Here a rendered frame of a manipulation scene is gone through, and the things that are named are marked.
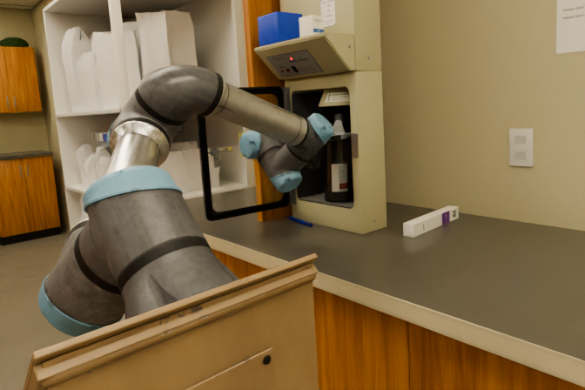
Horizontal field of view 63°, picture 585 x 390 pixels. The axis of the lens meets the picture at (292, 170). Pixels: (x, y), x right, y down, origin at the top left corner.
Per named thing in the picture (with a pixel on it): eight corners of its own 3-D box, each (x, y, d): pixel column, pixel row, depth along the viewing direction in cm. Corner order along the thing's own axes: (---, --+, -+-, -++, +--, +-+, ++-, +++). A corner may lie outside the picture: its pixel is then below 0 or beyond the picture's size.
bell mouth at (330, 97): (345, 104, 164) (344, 89, 163) (386, 103, 150) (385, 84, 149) (306, 107, 153) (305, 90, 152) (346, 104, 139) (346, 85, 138)
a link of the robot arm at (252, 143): (248, 168, 129) (233, 144, 132) (279, 161, 135) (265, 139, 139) (258, 148, 123) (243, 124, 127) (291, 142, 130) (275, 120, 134)
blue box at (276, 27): (284, 48, 154) (282, 19, 153) (304, 43, 147) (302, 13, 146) (258, 47, 148) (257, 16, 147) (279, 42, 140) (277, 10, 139)
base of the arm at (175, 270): (151, 333, 45) (114, 247, 49) (122, 389, 55) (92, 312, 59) (276, 284, 55) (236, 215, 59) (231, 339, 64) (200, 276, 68)
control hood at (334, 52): (284, 79, 158) (281, 49, 156) (356, 70, 133) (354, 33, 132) (255, 80, 151) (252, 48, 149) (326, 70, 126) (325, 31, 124)
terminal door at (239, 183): (290, 205, 161) (282, 85, 156) (206, 222, 145) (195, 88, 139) (288, 205, 162) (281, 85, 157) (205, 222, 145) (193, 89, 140)
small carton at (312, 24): (311, 40, 140) (310, 19, 139) (324, 37, 137) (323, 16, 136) (299, 39, 136) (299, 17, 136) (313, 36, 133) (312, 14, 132)
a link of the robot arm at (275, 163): (299, 166, 119) (278, 135, 123) (272, 195, 123) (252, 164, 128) (317, 168, 125) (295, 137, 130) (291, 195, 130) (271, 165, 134)
